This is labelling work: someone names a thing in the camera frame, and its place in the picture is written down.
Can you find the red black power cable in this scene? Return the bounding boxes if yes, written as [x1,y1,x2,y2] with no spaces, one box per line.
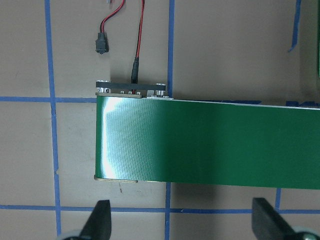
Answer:
[94,0,146,84]

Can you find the green conveyor belt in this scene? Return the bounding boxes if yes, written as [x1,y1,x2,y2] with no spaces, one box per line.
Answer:
[95,80,320,190]

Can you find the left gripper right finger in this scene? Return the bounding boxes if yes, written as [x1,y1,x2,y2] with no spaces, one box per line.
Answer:
[251,197,296,240]

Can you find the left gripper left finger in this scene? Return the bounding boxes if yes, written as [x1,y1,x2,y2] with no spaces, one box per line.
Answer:
[79,200,112,240]

